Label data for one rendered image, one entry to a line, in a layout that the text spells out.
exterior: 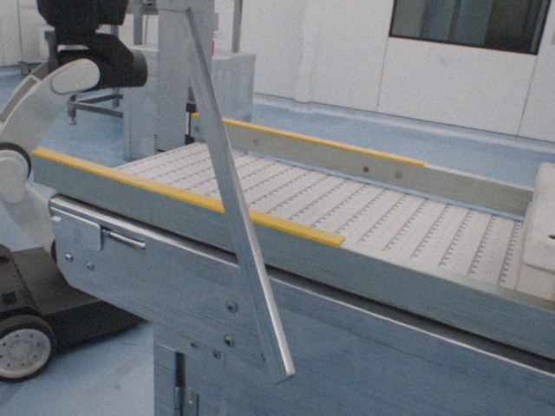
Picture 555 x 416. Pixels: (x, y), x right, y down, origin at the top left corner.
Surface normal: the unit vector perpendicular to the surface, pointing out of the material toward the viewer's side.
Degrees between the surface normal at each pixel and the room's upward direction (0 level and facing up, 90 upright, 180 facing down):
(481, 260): 0
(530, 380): 90
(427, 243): 0
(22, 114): 90
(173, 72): 90
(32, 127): 90
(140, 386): 0
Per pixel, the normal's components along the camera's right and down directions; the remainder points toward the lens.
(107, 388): 0.09, -0.92
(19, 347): 0.58, 0.35
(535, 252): -0.47, 0.29
